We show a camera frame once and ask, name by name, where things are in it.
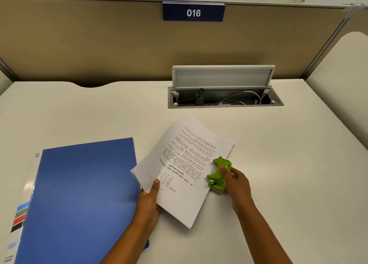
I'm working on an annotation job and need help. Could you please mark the person's left hand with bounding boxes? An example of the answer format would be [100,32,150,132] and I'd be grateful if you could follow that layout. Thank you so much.
[134,179,161,236]

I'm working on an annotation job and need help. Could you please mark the person's right hand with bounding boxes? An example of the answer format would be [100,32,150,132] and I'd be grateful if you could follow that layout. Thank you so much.
[219,166,253,214]

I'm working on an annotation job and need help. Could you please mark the green hole punch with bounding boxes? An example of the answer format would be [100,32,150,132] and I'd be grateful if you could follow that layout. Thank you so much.
[207,156,232,192]

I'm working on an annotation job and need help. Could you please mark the printed white paper sheets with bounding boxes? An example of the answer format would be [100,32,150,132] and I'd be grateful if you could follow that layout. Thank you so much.
[131,113,235,229]

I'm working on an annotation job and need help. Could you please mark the person's left forearm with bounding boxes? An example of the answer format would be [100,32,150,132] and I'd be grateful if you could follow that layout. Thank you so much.
[101,226,152,264]

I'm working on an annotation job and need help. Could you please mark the person's right forearm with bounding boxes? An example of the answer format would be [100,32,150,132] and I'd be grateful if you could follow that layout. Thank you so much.
[236,200,294,264]

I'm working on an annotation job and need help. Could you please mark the blue plastic folder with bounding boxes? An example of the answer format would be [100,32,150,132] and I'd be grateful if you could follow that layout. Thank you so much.
[14,137,150,264]

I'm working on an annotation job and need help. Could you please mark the folder label insert sheet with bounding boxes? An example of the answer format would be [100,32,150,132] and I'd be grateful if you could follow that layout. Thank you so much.
[6,151,43,264]

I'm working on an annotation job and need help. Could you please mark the beige desk partition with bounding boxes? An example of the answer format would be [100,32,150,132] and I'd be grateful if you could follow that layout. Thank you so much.
[0,0,368,88]

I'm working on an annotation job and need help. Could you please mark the white side partition panel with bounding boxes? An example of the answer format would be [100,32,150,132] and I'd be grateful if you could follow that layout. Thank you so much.
[305,31,368,152]

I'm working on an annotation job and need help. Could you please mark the blue number sign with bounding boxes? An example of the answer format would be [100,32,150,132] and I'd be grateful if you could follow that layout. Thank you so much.
[162,1,226,22]

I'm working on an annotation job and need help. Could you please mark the grey desk cable box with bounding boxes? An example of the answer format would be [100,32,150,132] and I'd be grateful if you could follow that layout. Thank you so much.
[168,85,284,109]

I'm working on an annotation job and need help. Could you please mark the white cable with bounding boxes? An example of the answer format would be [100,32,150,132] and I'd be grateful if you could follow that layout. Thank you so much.
[220,90,265,105]

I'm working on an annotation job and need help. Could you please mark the black cable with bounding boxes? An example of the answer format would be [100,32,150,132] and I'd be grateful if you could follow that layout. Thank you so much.
[176,89,205,104]

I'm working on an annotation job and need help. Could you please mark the grey cable box lid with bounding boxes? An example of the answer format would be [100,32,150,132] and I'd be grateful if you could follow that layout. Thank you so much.
[172,65,276,90]

